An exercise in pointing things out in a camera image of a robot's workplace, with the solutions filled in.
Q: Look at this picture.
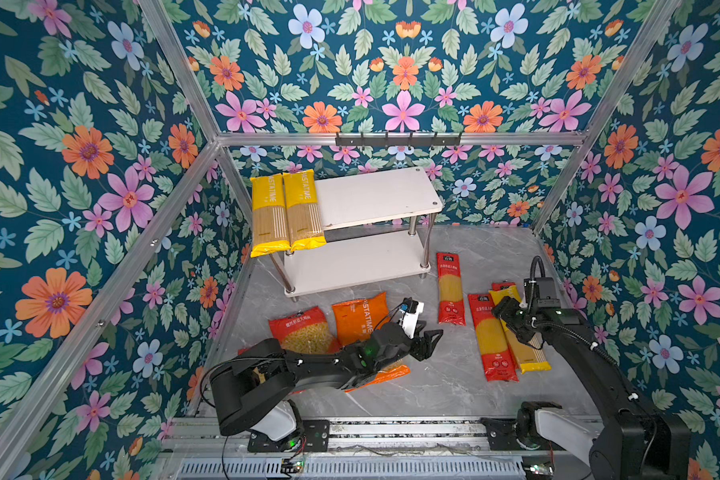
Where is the yellow spaghetti pack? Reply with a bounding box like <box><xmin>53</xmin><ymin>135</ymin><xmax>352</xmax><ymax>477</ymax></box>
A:
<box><xmin>490</xmin><ymin>286</ymin><xmax>551</xmax><ymax>374</ymax></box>
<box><xmin>283</xmin><ymin>170</ymin><xmax>326</xmax><ymax>252</ymax></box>
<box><xmin>251</xmin><ymin>174</ymin><xmax>291</xmax><ymax>258</ymax></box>

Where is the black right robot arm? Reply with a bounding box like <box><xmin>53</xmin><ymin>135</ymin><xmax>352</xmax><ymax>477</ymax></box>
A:
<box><xmin>492</xmin><ymin>277</ymin><xmax>691</xmax><ymax>479</ymax></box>

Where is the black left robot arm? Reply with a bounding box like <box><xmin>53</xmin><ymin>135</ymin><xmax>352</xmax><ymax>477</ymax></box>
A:
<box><xmin>209</xmin><ymin>323</ymin><xmax>444</xmax><ymax>436</ymax></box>

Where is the white two-tier shelf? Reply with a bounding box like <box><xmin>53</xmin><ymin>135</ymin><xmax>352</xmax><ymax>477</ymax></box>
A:
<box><xmin>273</xmin><ymin>167</ymin><xmax>443</xmax><ymax>300</ymax></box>

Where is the red spaghetti pack far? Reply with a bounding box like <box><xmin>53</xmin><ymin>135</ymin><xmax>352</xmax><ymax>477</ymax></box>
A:
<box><xmin>436</xmin><ymin>252</ymin><xmax>466</xmax><ymax>326</ymax></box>

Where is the red spaghetti pack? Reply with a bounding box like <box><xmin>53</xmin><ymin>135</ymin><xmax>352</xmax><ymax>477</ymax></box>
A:
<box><xmin>492</xmin><ymin>281</ymin><xmax>516</xmax><ymax>291</ymax></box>
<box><xmin>468</xmin><ymin>294</ymin><xmax>518</xmax><ymax>382</ymax></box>
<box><xmin>436</xmin><ymin>252</ymin><xmax>466</xmax><ymax>326</ymax></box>

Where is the orange macaroni bag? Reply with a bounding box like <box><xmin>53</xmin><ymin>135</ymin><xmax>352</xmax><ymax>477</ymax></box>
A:
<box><xmin>332</xmin><ymin>292</ymin><xmax>411</xmax><ymax>392</ymax></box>

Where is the red spaghetti pack right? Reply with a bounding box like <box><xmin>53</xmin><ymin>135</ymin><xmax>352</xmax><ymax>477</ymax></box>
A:
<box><xmin>492</xmin><ymin>281</ymin><xmax>516</xmax><ymax>291</ymax></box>

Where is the red spaghetti pack middle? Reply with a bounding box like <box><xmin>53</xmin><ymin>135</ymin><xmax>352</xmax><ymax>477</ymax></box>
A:
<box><xmin>468</xmin><ymin>294</ymin><xmax>518</xmax><ymax>382</ymax></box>

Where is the red macaroni bag front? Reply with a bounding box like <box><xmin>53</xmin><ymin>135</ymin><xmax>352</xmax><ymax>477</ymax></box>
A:
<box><xmin>269</xmin><ymin>307</ymin><xmax>340</xmax><ymax>354</ymax></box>

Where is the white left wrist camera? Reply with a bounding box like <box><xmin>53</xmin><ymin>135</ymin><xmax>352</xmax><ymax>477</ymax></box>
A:
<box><xmin>398</xmin><ymin>297</ymin><xmax>424</xmax><ymax>338</ymax></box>

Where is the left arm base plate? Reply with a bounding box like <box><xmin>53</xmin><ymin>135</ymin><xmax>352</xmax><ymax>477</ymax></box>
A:
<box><xmin>247</xmin><ymin>419</ymin><xmax>331</xmax><ymax>454</ymax></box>

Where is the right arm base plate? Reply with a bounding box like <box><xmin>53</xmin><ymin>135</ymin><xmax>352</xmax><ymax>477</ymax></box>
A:
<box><xmin>479</xmin><ymin>417</ymin><xmax>563</xmax><ymax>451</ymax></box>

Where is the black hook rail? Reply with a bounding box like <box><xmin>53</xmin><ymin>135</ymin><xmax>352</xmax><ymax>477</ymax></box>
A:
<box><xmin>334</xmin><ymin>132</ymin><xmax>462</xmax><ymax>148</ymax></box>

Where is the aluminium front rail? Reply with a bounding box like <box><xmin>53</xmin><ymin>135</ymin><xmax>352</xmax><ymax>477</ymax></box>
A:
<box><xmin>163</xmin><ymin>409</ymin><xmax>604</xmax><ymax>455</ymax></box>

